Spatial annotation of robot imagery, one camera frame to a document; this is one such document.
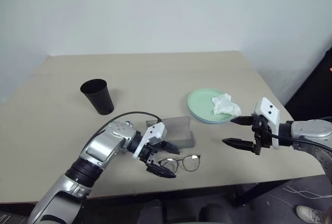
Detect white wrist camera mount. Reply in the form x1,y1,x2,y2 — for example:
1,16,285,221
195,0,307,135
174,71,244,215
132,122,167,160
253,96,281,150

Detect white sneaker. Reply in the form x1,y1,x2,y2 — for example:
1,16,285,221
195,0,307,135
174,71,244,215
296,205,325,224

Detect crumpled white tissue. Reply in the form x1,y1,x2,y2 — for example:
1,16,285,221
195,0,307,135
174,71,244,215
212,93,242,117

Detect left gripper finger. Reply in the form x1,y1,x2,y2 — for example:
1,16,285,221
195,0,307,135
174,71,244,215
160,142,181,155
146,163,177,179

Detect thin dark-framed glasses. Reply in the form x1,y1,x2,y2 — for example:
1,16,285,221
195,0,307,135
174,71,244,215
157,153,202,173

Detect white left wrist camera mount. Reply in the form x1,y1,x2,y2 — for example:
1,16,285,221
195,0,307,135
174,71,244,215
132,122,167,160

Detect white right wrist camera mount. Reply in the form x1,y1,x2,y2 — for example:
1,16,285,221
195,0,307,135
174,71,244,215
253,96,281,150

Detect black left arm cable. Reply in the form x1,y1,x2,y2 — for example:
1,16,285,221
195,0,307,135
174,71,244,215
88,111,163,144

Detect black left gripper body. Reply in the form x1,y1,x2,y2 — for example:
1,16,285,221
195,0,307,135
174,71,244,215
139,137,167,170

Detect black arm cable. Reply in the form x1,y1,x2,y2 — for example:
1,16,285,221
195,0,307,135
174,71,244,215
88,111,163,144
269,132,332,155

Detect translucent grey glasses case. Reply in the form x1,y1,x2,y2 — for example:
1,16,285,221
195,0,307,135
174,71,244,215
145,116,196,150

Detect pale blue plate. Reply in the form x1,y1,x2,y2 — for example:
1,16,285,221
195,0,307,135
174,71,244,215
190,112,234,125

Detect black panel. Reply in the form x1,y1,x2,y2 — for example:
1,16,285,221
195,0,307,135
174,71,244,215
284,49,332,122

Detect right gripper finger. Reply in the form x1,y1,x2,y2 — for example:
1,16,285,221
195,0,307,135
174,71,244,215
222,137,256,152
230,116,254,126

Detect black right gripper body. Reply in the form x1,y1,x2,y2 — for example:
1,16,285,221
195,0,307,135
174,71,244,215
250,114,273,156

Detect mint green plate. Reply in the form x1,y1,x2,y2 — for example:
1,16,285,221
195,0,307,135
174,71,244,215
187,88,241,124

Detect black plastic cup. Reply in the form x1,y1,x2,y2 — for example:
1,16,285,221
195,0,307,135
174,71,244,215
79,78,115,116

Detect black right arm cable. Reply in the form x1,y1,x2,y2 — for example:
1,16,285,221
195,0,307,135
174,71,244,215
269,132,332,155

